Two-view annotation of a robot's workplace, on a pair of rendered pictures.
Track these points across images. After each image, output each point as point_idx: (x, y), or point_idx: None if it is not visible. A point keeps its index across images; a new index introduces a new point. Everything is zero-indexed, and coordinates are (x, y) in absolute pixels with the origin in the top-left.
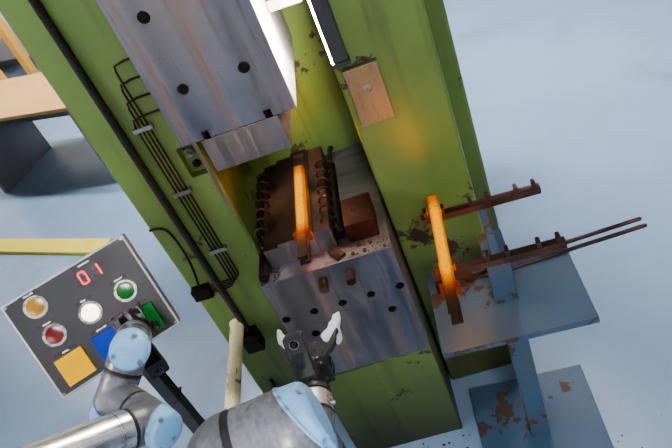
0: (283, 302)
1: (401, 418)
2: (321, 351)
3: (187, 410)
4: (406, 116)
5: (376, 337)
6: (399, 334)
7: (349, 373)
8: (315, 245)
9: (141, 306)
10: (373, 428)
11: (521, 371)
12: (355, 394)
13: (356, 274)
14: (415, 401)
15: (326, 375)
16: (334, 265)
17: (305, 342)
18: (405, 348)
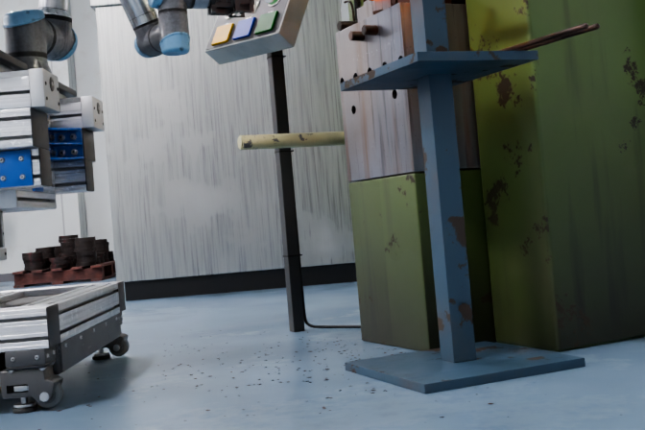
0: (343, 58)
1: (390, 291)
2: None
3: (280, 168)
4: None
5: (383, 134)
6: (396, 137)
7: (365, 183)
8: (380, 8)
9: None
10: (371, 294)
11: (431, 204)
12: (366, 222)
13: (379, 35)
14: (399, 265)
15: (232, 2)
16: (370, 18)
17: None
18: (398, 163)
